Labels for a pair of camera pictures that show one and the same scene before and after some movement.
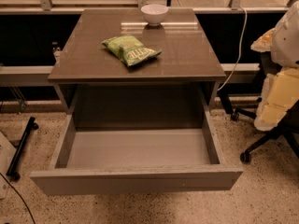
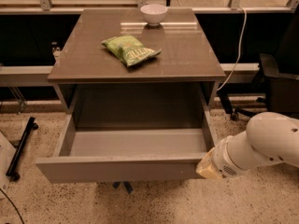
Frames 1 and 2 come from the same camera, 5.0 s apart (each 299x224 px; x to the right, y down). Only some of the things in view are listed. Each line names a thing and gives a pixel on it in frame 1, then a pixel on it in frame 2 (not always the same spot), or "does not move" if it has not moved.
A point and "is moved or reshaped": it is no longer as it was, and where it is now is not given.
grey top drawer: [115, 151] is moved or reshaped
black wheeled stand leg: [21, 147] does not move
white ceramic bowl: [154, 13] does not move
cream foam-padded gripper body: [287, 42] → [223, 160]
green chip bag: [131, 49] does not move
